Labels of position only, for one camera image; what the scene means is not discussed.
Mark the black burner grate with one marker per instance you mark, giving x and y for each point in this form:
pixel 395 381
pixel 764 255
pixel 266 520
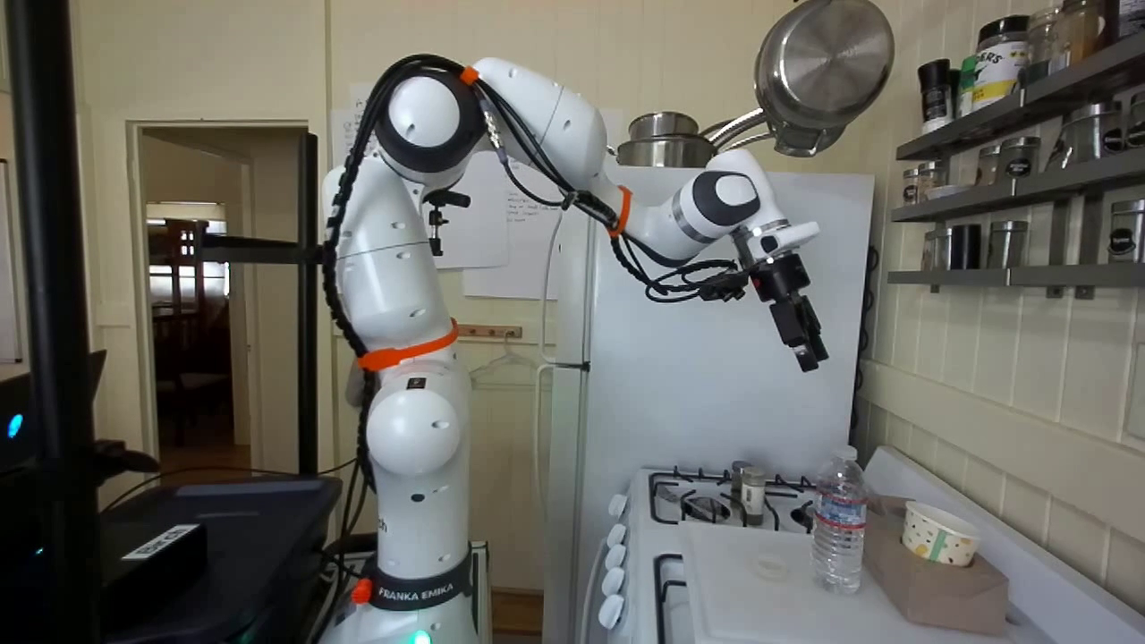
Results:
pixel 707 508
pixel 660 585

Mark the white label black lid jar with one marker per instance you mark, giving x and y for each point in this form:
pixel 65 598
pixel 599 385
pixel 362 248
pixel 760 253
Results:
pixel 999 63

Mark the white gas stove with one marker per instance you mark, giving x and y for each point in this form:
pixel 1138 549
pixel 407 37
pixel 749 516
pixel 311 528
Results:
pixel 668 542

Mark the black stereo camera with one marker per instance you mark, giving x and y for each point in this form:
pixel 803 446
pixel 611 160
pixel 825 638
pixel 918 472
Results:
pixel 449 196

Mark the black vertical pole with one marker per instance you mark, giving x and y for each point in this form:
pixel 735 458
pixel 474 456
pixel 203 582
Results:
pixel 57 297

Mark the white door frame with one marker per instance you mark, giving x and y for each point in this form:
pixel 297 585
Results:
pixel 134 297

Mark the black monitor blue light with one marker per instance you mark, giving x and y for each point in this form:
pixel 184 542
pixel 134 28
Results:
pixel 16 422

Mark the large hanging steel pot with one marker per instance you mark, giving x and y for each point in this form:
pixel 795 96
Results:
pixel 825 57

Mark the small steel pot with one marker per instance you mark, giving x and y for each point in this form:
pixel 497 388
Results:
pixel 662 137

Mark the dark spice bottle steel cap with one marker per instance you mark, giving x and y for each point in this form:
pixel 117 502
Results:
pixel 747 472

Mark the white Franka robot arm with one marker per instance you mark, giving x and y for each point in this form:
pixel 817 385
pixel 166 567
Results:
pixel 413 429

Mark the steel lid spice jar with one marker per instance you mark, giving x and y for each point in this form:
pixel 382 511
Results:
pixel 934 248
pixel 988 163
pixel 1129 118
pixel 969 248
pixel 918 181
pixel 1008 243
pixel 1129 232
pixel 1083 128
pixel 1020 154

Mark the metal wall spice rack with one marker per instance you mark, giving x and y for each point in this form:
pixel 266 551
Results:
pixel 1014 278

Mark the glass spice jar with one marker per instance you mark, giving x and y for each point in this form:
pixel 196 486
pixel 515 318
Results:
pixel 1042 40

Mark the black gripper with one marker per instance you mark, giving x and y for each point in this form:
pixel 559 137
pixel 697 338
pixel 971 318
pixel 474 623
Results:
pixel 788 289

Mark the clear plastic water bottle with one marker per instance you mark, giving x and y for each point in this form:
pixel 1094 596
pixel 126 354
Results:
pixel 842 536

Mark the white refrigerator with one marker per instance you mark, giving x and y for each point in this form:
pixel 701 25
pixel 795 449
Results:
pixel 668 394

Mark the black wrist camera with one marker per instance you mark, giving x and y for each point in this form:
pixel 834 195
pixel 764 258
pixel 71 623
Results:
pixel 722 287

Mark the white patterned paper cup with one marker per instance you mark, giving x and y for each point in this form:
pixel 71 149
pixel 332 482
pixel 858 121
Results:
pixel 939 536

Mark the wooden peg strip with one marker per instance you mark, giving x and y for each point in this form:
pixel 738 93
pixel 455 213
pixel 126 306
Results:
pixel 497 330

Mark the white stove knob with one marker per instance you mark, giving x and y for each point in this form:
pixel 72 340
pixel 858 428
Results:
pixel 611 614
pixel 612 585
pixel 618 559
pixel 618 507
pixel 618 533

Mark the black equipment case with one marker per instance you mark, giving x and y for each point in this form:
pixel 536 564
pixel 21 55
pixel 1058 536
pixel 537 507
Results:
pixel 263 536

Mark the black box white label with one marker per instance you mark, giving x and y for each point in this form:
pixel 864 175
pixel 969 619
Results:
pixel 145 576

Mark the brown spice jar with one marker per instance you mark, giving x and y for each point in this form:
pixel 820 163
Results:
pixel 1080 28

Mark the green lid spice jar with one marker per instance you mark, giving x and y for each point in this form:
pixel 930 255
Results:
pixel 969 80

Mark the black spice jar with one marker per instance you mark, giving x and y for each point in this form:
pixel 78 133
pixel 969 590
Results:
pixel 934 93

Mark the white shaker steel cap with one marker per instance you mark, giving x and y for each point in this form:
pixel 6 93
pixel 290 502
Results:
pixel 757 507

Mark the wooden cutting board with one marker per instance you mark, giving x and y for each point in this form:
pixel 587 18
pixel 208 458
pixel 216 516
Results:
pixel 931 603

